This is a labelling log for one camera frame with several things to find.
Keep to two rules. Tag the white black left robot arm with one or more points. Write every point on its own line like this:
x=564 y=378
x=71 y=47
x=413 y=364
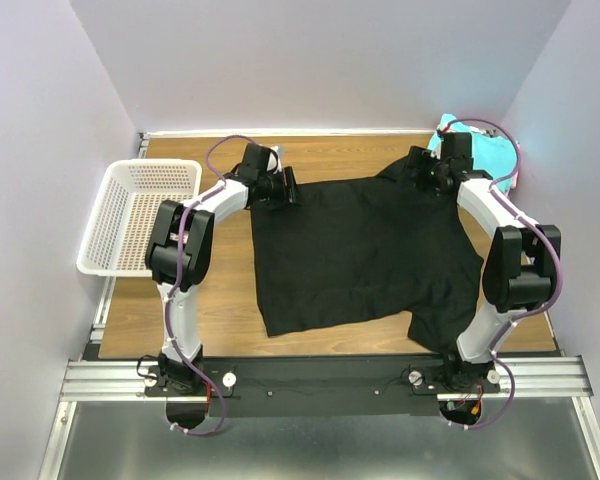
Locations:
x=179 y=253

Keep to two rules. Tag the black t shirt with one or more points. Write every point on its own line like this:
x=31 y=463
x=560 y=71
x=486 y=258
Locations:
x=363 y=249

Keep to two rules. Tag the aluminium frame rail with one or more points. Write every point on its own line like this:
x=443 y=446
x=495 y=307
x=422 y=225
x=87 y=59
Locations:
x=547 y=377

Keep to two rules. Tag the folded turquoise t shirt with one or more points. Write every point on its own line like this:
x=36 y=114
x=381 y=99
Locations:
x=492 y=150

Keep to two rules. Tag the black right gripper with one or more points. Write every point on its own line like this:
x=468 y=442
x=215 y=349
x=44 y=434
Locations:
x=419 y=168

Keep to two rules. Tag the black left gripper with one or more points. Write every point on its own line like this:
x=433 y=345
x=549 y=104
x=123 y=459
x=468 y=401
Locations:
x=288 y=185

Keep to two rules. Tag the white plastic laundry basket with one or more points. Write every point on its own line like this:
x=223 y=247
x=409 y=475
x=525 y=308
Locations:
x=122 y=217

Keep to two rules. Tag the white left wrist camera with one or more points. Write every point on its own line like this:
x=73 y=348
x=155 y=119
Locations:
x=274 y=164

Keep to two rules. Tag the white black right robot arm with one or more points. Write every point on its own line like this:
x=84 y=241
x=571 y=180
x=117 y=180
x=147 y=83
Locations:
x=521 y=276

